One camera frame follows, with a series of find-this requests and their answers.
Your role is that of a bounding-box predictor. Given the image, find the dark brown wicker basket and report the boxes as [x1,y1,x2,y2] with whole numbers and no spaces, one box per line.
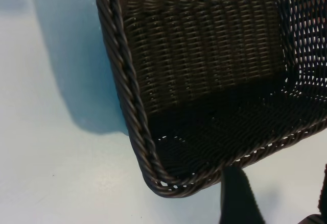
[94,0,327,199]

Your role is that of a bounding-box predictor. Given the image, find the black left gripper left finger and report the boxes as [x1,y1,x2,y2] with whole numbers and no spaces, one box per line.
[220,167,264,224]

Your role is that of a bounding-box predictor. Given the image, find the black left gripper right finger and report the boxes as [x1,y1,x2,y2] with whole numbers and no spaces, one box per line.
[316,162,327,210]

